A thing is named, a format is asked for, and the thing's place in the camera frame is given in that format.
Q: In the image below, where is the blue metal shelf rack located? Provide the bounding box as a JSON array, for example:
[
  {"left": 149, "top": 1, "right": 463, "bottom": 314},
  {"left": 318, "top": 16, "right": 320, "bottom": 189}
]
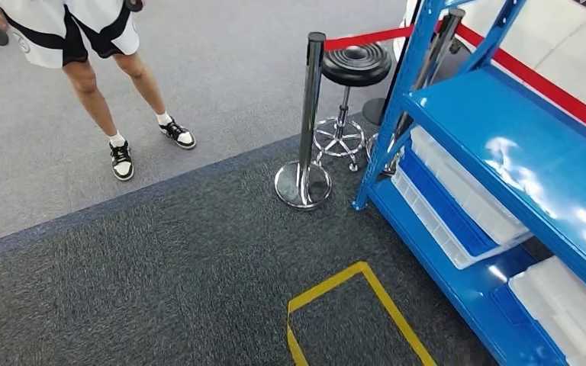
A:
[{"left": 352, "top": 0, "right": 586, "bottom": 366}]

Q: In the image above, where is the person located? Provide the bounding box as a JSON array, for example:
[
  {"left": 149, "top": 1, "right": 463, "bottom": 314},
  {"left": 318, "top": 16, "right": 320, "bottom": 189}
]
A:
[{"left": 0, "top": 0, "right": 197, "bottom": 181}]

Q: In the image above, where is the black round stool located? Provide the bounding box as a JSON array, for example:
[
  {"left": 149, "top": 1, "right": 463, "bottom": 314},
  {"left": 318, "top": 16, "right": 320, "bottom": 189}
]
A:
[{"left": 313, "top": 43, "right": 392, "bottom": 173}]

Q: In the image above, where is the red barrier belt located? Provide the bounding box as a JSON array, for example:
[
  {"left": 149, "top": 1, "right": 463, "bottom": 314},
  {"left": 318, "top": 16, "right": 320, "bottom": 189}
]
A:
[
  {"left": 454, "top": 22, "right": 586, "bottom": 145},
  {"left": 323, "top": 25, "right": 415, "bottom": 53}
]

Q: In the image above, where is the clear plastic bin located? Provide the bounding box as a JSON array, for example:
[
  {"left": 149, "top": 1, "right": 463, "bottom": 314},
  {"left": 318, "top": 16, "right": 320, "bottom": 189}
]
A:
[
  {"left": 507, "top": 255, "right": 586, "bottom": 366},
  {"left": 391, "top": 166, "right": 478, "bottom": 271},
  {"left": 409, "top": 126, "right": 533, "bottom": 247}
]

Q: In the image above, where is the yellow floor tape square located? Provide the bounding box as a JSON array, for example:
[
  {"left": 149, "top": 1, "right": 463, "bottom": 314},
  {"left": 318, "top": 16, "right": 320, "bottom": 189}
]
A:
[{"left": 286, "top": 262, "right": 438, "bottom": 366}]

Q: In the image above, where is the white car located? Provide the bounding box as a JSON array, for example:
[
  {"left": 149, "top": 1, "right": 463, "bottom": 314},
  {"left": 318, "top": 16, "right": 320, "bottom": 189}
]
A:
[{"left": 394, "top": 0, "right": 586, "bottom": 125}]

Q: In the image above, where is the chrome stanchion post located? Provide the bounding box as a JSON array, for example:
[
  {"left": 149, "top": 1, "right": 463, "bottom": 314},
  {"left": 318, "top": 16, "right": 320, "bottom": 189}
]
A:
[
  {"left": 274, "top": 31, "right": 333, "bottom": 210},
  {"left": 365, "top": 7, "right": 467, "bottom": 178}
]

